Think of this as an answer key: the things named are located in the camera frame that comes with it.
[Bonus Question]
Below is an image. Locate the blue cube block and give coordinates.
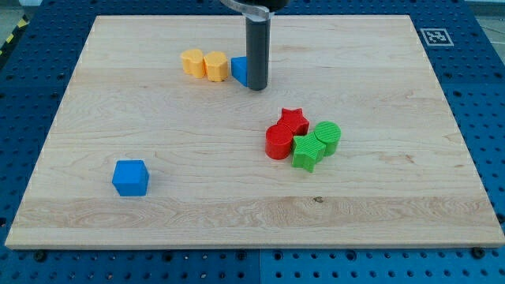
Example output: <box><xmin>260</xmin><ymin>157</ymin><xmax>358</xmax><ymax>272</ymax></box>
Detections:
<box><xmin>112</xmin><ymin>160</ymin><xmax>149</xmax><ymax>196</ymax></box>

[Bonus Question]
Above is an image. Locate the red cylinder block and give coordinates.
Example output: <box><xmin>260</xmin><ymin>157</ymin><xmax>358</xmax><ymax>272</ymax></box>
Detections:
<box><xmin>265</xmin><ymin>124</ymin><xmax>294</xmax><ymax>160</ymax></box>

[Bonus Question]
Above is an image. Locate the red star block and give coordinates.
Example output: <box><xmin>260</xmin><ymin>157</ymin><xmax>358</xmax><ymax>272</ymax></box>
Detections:
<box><xmin>277</xmin><ymin>108</ymin><xmax>309</xmax><ymax>136</ymax></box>

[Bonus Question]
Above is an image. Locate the green star block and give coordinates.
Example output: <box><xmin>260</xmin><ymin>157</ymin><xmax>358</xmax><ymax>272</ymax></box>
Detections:
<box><xmin>291</xmin><ymin>133</ymin><xmax>326</xmax><ymax>173</ymax></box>

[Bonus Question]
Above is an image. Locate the blue triangular block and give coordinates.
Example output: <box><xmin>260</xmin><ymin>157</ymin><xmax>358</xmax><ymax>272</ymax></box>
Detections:
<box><xmin>231</xmin><ymin>56</ymin><xmax>248</xmax><ymax>87</ymax></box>

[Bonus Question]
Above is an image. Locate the green cylinder block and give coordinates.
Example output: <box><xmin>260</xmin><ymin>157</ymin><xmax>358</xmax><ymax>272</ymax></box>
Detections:
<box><xmin>314</xmin><ymin>121</ymin><xmax>342</xmax><ymax>156</ymax></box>

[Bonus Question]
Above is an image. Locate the yellow hexagon block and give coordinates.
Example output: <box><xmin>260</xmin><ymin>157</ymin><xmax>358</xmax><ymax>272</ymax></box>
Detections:
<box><xmin>204</xmin><ymin>51</ymin><xmax>229</xmax><ymax>82</ymax></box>

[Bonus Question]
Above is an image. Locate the yellow heart block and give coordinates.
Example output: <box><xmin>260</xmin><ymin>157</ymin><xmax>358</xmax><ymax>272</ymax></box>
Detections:
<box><xmin>181</xmin><ymin>49</ymin><xmax>206</xmax><ymax>78</ymax></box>

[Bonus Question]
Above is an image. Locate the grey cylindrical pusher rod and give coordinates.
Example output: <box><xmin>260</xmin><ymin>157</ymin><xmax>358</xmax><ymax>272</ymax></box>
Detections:
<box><xmin>245</xmin><ymin>16</ymin><xmax>271</xmax><ymax>91</ymax></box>

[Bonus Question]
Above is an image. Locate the light wooden board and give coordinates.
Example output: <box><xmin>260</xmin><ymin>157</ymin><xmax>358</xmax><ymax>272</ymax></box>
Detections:
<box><xmin>6</xmin><ymin>15</ymin><xmax>504</xmax><ymax>250</ymax></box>

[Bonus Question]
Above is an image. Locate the white fiducial marker tag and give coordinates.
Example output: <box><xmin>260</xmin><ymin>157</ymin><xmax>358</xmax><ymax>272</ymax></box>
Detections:
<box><xmin>421</xmin><ymin>28</ymin><xmax>454</xmax><ymax>47</ymax></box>

